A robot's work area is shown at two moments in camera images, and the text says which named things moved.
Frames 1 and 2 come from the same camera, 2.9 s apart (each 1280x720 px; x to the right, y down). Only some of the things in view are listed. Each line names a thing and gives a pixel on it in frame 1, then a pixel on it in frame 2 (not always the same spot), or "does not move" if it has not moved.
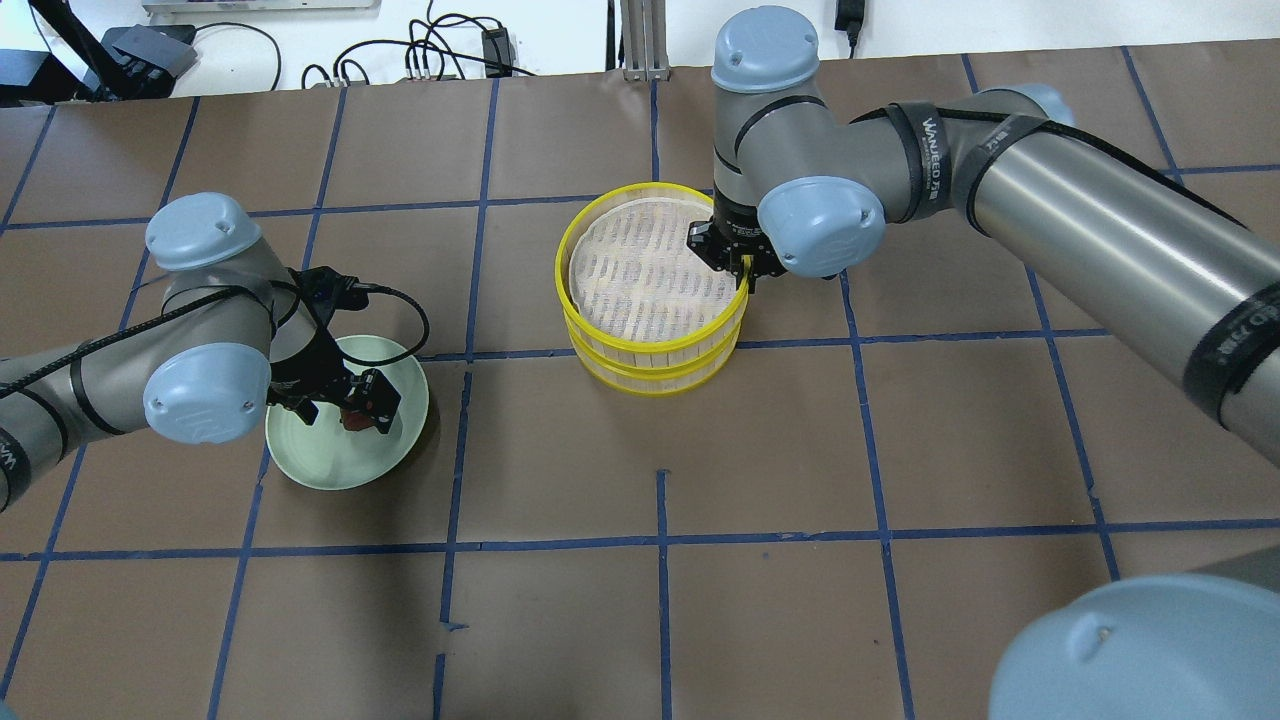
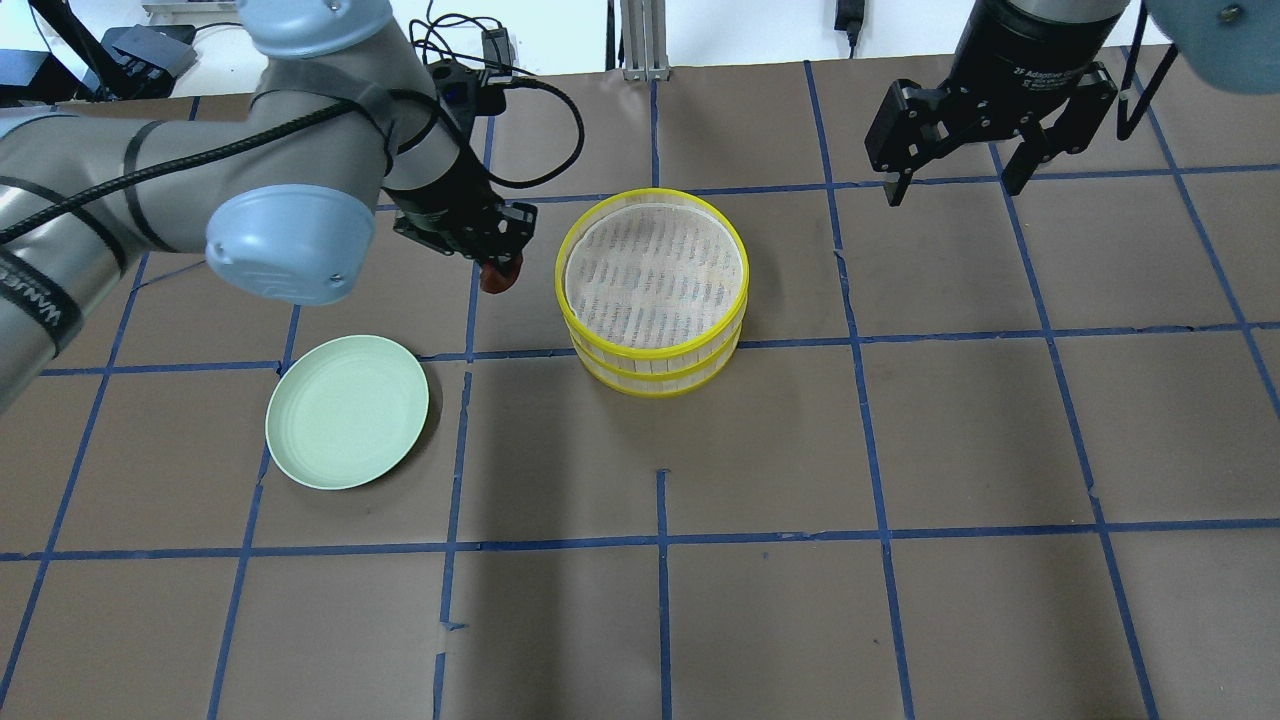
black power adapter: [497, 47] does not move
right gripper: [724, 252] → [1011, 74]
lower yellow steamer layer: [640, 385] does not move
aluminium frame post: [644, 26] does not move
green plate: [328, 453] does not move
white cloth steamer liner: [634, 276] does not move
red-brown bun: [356, 422] → [493, 281]
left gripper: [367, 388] → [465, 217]
